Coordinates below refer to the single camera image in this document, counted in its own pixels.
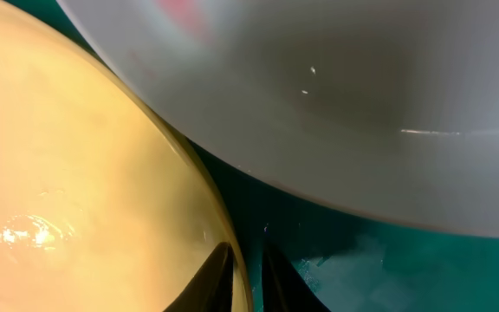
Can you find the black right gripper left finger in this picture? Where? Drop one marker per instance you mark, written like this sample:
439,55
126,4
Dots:
211,288

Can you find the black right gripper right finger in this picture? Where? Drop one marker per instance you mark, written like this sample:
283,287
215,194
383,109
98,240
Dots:
283,289

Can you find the yellow plate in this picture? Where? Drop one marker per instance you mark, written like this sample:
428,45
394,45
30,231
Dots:
102,207

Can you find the light blue plate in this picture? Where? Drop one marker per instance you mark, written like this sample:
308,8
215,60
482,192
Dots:
388,109

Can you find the teal plastic tray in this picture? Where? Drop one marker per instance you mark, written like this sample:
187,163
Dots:
351,262

